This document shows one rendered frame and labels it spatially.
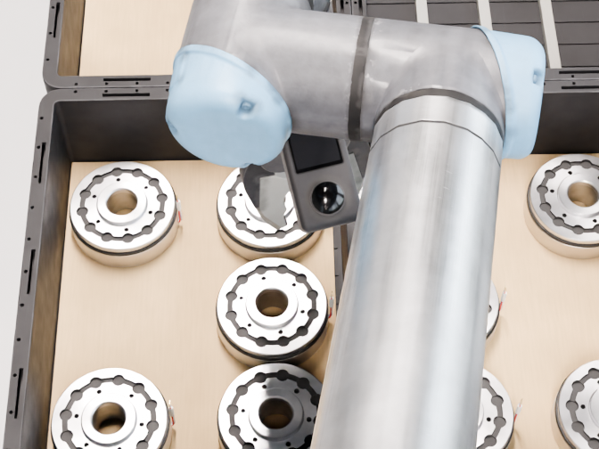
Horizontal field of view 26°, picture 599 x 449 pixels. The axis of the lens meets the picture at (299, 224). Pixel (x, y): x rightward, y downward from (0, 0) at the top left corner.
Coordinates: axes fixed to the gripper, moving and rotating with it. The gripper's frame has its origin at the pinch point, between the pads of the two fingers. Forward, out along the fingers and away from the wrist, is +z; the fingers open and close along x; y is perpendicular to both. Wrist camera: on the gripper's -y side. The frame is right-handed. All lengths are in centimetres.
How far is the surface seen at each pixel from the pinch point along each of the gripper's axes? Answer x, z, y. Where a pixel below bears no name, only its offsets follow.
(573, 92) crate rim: -28.1, 8.3, 10.7
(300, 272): 1.6, 12.9, 2.7
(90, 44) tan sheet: 15.4, 13.7, 37.7
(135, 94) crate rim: 11.9, 4.8, 21.8
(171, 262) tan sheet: 13.0, 14.9, 9.0
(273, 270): 4.0, 12.9, 3.7
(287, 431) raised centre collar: 7.0, 12.5, -12.5
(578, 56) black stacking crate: -34.2, 18.6, 22.2
